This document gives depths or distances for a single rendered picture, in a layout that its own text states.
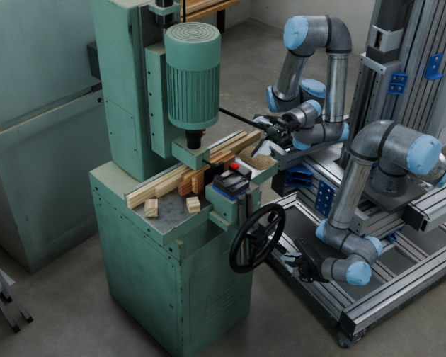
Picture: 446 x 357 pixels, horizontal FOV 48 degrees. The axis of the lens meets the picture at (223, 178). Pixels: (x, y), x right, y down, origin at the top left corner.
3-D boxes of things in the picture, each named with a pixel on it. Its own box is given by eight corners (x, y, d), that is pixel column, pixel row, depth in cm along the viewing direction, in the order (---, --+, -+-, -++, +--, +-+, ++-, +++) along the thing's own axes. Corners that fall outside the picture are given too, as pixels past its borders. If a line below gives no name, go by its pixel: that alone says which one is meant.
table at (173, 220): (181, 263, 164) (180, 251, 160) (125, 217, 180) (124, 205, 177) (296, 183, 198) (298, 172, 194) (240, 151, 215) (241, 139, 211)
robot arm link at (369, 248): (357, 225, 172) (340, 244, 166) (387, 241, 166) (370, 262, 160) (354, 240, 177) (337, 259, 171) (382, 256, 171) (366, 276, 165)
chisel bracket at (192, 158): (196, 175, 183) (196, 156, 178) (170, 158, 191) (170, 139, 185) (210, 166, 187) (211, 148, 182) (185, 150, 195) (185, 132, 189)
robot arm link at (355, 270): (376, 275, 162) (363, 292, 157) (348, 270, 170) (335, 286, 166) (369, 256, 159) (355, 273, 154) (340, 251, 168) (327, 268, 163)
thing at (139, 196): (130, 209, 175) (129, 198, 172) (127, 206, 176) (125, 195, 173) (246, 143, 209) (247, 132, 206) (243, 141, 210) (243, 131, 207)
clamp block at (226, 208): (230, 224, 175) (231, 205, 169) (204, 205, 182) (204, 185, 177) (258, 205, 183) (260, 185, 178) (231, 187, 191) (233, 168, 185)
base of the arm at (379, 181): (386, 168, 211) (391, 150, 205) (415, 188, 202) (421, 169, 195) (361, 180, 204) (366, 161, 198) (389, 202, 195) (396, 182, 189)
